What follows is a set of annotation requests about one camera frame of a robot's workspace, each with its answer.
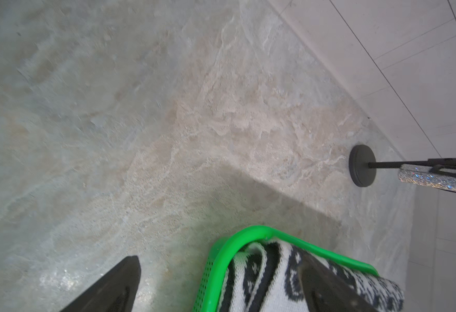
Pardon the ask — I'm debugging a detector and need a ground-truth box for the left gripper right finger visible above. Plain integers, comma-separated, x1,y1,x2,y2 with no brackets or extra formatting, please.
299,251,378,311

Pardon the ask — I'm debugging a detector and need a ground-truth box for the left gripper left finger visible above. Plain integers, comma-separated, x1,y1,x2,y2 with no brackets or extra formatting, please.
62,256,141,312

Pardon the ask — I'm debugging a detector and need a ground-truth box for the black white houndstooth scarf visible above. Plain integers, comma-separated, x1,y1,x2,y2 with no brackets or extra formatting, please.
216,240,405,311

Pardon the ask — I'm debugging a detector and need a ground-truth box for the green plastic basket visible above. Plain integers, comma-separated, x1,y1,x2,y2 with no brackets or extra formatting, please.
192,225,379,311

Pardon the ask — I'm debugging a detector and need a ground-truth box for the glass tube on black stand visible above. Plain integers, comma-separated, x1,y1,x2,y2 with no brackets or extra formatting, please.
349,144,456,193

